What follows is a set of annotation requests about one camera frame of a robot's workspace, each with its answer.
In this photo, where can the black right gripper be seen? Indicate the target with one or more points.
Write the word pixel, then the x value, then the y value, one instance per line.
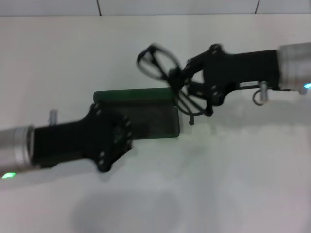
pixel 243 70

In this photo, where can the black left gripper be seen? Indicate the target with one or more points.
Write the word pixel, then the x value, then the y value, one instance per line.
pixel 73 140

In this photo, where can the green glasses case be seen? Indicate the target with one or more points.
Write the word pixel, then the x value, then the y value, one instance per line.
pixel 150 119

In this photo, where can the black glasses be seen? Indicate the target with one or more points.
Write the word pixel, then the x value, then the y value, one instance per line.
pixel 191 120

